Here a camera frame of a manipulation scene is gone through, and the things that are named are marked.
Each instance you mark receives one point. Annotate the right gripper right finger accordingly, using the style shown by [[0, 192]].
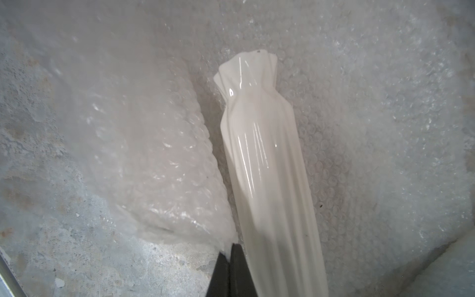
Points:
[[241, 283]]

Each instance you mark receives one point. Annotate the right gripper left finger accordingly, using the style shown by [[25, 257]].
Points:
[[219, 285]]

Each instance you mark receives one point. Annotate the white ribbed ceramic vase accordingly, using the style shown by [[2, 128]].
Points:
[[269, 180]]

